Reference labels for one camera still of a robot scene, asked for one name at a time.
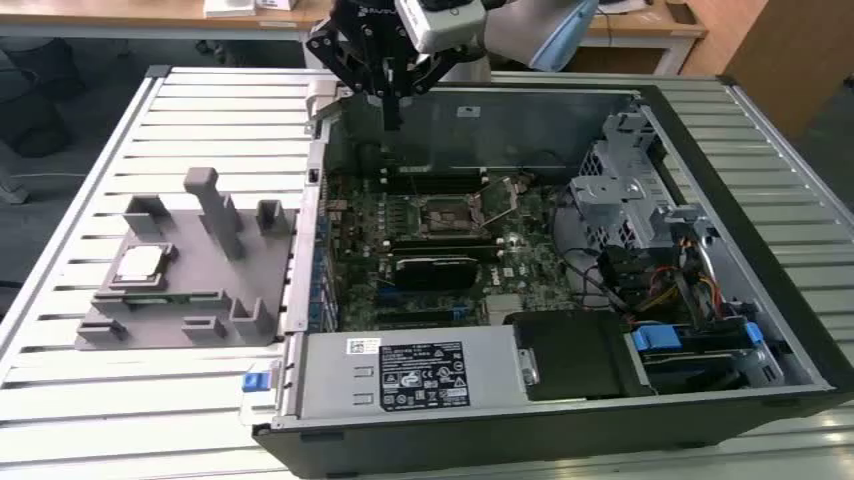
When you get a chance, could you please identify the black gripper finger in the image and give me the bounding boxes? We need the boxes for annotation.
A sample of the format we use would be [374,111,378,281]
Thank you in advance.
[392,46,467,131]
[306,16,398,131]

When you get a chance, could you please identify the metal socket cover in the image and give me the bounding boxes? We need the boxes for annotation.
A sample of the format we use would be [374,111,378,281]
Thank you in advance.
[469,172,533,227]

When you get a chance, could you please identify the silver CPU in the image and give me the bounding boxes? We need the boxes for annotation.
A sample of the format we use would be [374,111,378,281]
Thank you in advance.
[114,245,174,287]

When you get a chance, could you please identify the CPU socket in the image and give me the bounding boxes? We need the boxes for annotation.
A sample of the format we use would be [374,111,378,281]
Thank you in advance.
[414,193,487,240]

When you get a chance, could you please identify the white cardboard box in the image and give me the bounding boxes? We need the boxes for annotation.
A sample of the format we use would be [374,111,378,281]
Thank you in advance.
[202,0,259,20]

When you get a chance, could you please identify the wooden desk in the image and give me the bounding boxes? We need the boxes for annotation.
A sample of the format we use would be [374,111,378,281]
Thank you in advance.
[0,0,308,44]
[299,0,710,76]

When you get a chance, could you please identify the metal drive cage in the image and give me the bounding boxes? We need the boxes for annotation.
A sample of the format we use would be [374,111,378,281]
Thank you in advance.
[567,110,679,251]

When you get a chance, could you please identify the black graphics card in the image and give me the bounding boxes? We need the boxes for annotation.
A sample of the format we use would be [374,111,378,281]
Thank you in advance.
[391,255,481,292]

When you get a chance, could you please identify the black waste bin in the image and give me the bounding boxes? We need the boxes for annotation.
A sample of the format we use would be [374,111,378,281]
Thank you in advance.
[0,35,90,160]

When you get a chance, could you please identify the green motherboard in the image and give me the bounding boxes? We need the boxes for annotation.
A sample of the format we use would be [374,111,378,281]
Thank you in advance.
[318,168,586,335]

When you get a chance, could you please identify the silver chipset heatsink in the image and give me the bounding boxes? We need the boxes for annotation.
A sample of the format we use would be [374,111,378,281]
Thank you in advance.
[485,293,527,322]

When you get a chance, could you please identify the grey parts rack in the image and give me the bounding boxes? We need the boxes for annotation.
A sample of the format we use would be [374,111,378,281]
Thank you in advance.
[71,166,300,352]

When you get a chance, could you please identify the black expansion slot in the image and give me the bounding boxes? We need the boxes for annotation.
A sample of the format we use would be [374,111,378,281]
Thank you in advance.
[372,308,453,326]

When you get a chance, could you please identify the wooden cabinet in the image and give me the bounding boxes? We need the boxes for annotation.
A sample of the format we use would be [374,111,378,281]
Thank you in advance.
[678,0,854,140]

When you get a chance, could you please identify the white furniture foot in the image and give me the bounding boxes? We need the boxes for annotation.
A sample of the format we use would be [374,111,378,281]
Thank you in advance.
[0,158,34,205]

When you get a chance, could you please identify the green RAM stick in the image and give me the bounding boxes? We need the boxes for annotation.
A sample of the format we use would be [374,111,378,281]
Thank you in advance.
[122,293,194,305]

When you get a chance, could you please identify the black plastic shroud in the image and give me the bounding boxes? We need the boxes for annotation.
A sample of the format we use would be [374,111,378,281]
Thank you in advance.
[507,308,654,403]

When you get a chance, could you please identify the silver power supply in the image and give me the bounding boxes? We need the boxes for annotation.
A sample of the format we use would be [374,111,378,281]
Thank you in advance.
[292,327,533,420]

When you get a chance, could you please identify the blue disk carrier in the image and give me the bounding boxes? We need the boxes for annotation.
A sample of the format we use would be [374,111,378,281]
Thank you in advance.
[629,321,766,359]

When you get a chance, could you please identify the black hard disk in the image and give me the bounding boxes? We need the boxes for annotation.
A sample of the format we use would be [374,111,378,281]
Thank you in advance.
[639,352,746,394]

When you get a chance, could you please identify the black PC case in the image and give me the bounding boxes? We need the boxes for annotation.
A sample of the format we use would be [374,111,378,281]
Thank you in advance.
[250,78,854,479]

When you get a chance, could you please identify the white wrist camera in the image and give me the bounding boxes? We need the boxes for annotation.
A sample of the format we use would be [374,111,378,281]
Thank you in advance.
[392,0,490,55]

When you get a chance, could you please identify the yellow red wire bundle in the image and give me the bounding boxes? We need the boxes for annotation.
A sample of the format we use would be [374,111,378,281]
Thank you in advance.
[626,237,729,324]

